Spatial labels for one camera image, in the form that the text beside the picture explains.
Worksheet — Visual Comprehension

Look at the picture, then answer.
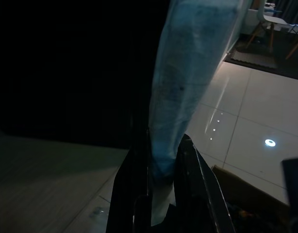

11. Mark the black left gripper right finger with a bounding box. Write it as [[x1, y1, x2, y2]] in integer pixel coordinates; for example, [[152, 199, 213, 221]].
[[163, 133, 237, 233]]

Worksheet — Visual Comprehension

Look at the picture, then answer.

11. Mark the dark foam floor mat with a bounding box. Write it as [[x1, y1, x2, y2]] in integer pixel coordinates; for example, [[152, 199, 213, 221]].
[[223, 31, 298, 81]]

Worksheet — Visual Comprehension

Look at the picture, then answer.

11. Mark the brown cardboard box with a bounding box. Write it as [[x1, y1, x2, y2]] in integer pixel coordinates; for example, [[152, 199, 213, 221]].
[[211, 164, 292, 233]]

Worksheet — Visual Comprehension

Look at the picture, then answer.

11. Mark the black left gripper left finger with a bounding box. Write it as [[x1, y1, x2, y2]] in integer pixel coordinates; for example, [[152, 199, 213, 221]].
[[106, 126, 152, 233]]

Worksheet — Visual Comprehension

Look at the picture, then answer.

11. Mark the blue plastic-wrapped broom handle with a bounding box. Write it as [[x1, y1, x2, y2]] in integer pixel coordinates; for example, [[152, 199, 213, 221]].
[[148, 0, 249, 227]]

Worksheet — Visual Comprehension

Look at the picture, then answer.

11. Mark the white chair with wooden legs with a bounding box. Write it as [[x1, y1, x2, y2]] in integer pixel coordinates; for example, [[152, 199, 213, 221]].
[[284, 22, 298, 60], [246, 0, 289, 56]]

